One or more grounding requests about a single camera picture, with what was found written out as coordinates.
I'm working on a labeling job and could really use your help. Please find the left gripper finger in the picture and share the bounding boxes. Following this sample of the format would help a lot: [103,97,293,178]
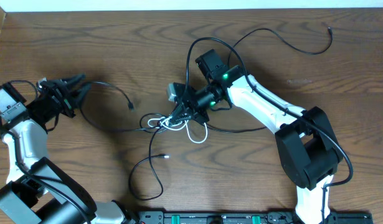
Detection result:
[61,73,86,89]
[71,82,92,108]

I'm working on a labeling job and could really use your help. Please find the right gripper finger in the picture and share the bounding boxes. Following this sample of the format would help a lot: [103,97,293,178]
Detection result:
[168,113,192,125]
[171,103,187,118]

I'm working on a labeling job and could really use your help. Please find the white cable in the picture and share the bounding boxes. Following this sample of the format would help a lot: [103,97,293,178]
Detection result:
[146,115,209,144]

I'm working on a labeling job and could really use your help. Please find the short black cable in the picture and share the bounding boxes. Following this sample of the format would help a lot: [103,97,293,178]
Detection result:
[78,81,171,202]

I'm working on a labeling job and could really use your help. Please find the long black cable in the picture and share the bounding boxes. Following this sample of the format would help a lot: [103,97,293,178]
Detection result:
[203,27,334,134]

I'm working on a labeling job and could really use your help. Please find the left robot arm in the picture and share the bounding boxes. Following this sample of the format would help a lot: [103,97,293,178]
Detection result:
[0,74,137,223]

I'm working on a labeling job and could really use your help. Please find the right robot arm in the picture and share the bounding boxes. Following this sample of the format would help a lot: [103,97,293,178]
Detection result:
[167,50,343,223]

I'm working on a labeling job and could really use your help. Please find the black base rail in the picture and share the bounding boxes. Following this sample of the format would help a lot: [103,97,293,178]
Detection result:
[133,211,374,224]

